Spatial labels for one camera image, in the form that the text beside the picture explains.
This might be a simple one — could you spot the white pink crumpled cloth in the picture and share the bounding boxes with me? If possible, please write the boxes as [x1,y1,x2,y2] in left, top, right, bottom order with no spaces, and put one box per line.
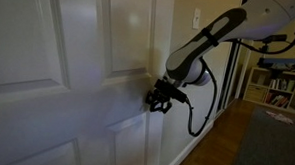
[264,110,295,126]

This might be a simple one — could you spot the woven drawer basket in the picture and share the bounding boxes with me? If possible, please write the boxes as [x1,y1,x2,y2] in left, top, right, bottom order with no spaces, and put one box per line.
[245,84,268,104]

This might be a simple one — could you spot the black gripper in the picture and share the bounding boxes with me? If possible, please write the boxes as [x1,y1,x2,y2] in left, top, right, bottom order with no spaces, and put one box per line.
[147,87,175,116]

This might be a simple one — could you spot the row of red books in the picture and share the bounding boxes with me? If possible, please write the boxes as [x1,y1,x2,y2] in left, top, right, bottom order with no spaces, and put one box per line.
[264,92,291,110]

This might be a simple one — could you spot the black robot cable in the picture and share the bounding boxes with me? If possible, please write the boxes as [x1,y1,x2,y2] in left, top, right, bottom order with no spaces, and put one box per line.
[183,3,295,143]

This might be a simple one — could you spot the white light switch plate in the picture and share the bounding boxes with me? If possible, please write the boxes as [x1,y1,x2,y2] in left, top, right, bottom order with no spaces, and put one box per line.
[191,7,203,31]

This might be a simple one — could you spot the row of white books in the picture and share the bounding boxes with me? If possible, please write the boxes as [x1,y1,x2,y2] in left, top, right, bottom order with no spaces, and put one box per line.
[269,77,295,93]

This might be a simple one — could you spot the white cube bookshelf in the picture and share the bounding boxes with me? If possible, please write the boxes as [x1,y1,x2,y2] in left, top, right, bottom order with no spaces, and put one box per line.
[241,66,295,117]

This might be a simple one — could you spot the white closet door frame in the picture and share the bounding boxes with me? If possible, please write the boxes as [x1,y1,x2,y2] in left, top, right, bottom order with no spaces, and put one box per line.
[214,39,253,115]

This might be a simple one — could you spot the blue bar with black clamp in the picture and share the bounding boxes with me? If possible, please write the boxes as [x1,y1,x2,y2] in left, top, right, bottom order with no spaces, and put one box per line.
[256,52,295,71]

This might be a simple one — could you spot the white panelled door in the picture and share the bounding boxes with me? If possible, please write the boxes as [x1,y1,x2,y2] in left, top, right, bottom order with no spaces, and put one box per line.
[0,0,176,165]

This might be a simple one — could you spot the white baseboard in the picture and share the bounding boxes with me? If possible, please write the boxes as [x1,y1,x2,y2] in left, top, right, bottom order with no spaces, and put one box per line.
[161,117,216,165]

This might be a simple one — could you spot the grey rug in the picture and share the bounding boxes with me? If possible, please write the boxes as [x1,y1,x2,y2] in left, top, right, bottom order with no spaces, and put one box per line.
[228,104,295,165]

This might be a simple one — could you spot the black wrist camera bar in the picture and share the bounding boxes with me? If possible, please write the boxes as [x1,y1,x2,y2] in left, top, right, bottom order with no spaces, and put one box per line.
[153,78,191,104]

